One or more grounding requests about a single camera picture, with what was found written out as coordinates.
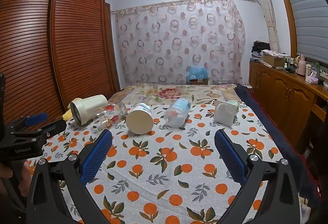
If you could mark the grey window blind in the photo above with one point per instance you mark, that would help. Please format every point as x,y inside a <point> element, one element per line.
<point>307,14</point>

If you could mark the white cup blue label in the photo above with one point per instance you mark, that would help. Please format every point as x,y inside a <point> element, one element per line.
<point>139,120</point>

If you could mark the blue plastic bag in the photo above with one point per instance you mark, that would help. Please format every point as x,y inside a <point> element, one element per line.
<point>197,72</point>

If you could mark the clear plastic cup blue label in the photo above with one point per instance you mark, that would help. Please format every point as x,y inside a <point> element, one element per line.
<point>176,112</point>

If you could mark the pile of dark clothes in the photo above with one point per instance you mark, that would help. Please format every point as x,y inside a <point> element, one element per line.
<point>260,48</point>

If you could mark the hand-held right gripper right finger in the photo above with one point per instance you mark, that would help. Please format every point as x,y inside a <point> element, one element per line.
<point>230,157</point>

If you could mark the pink thermos flask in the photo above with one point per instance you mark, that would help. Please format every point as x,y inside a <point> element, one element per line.
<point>301,65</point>

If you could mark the orange fruit print cloth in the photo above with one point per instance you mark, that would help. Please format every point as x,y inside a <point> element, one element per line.
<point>164,162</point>

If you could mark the dark blue bed cover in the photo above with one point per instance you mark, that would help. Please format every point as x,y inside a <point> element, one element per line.
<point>256,111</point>

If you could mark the tied beige window curtain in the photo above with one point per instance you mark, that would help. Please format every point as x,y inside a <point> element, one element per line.
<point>269,16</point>

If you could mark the brown slatted wooden wardrobe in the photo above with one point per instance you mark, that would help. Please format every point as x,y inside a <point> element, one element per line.
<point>64,34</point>

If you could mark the cream insulated cup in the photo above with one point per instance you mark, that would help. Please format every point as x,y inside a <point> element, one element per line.
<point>88,108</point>

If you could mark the yellow cloth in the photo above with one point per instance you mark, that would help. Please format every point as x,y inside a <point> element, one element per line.
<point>67,114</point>

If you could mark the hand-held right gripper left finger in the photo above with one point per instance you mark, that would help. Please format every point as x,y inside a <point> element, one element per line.
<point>97,154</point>

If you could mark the long wooden cabinet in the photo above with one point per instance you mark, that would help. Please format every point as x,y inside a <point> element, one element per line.
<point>281,96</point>

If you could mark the small brown cardboard box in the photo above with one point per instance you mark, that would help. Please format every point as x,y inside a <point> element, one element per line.
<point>198,81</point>

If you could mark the white and green square cup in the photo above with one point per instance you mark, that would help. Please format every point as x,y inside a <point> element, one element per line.
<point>225,113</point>

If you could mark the open cardboard box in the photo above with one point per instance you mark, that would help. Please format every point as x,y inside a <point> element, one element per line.
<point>273,59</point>

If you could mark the person's left hand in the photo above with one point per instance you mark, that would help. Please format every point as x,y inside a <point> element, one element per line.
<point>26,171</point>

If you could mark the clear glass cup red print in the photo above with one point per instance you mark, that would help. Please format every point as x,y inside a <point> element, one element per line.
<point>112,115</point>

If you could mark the floral blanket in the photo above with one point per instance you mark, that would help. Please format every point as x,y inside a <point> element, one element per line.
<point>174,93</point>

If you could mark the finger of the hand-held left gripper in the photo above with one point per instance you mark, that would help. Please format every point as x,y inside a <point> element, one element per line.
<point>53,126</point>
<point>35,119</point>

